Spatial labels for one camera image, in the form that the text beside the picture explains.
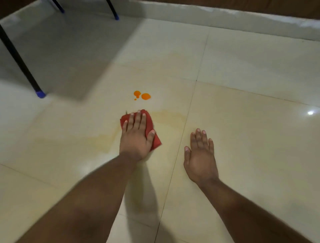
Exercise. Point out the red cloth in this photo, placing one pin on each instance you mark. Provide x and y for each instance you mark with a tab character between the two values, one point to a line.
156	141

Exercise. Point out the person's left hand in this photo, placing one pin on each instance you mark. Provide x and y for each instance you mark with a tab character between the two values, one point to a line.
135	142

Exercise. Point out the cream tiled floor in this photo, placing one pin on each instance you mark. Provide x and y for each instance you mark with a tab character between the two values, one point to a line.
250	137

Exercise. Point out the orange liquid spill drops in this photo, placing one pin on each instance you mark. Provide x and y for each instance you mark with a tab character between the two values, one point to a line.
145	96

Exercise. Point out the person's right forearm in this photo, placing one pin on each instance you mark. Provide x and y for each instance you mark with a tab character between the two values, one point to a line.
250	212

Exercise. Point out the person's right hand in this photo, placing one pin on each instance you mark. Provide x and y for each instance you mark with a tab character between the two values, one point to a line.
201	165

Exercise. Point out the brown wooden panel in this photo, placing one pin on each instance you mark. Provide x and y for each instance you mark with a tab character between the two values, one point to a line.
275	7

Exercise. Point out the person's left forearm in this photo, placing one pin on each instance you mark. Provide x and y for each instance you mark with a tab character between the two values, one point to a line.
82	205

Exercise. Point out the black pole with blue tip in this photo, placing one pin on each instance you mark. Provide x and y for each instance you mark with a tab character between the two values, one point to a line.
112	10
20	62
58	6

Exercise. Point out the white baseboard ledge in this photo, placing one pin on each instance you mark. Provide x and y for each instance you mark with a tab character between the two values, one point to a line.
225	17

